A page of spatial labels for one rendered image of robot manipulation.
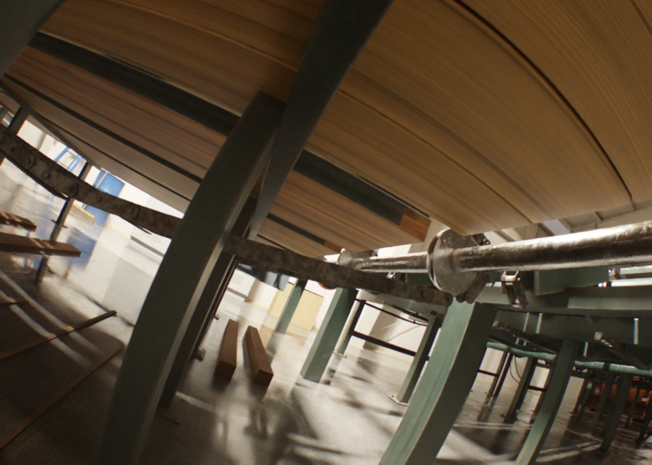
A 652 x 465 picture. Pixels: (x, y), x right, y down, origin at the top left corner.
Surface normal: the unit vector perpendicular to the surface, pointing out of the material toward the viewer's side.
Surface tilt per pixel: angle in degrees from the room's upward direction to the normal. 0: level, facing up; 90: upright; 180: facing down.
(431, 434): 90
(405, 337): 92
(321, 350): 90
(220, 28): 180
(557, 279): 90
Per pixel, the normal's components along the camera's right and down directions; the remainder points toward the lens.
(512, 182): -0.40, 0.88
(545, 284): 0.28, -0.15
